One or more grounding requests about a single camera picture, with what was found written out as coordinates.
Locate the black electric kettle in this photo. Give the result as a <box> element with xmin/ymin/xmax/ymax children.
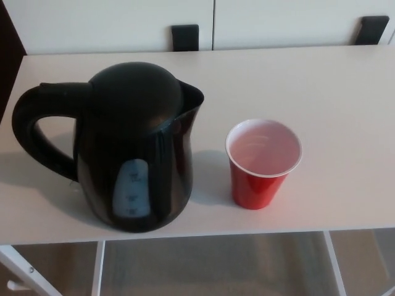
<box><xmin>11</xmin><ymin>61</ymin><xmax>206</xmax><ymax>234</ymax></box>

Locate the red plastic cup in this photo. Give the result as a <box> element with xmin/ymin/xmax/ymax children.
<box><xmin>225</xmin><ymin>119</ymin><xmax>304</xmax><ymax>210</ymax></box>

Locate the dark brown panel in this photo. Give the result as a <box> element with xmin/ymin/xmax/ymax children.
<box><xmin>0</xmin><ymin>0</ymin><xmax>26</xmax><ymax>120</ymax></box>

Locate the white table leg frame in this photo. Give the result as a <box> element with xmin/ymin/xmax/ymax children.
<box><xmin>0</xmin><ymin>240</ymin><xmax>106</xmax><ymax>296</ymax></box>
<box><xmin>323</xmin><ymin>229</ymin><xmax>395</xmax><ymax>296</ymax></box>

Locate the grey mesh table shelf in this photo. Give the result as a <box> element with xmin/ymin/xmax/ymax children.
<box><xmin>100</xmin><ymin>232</ymin><xmax>340</xmax><ymax>296</ymax></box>

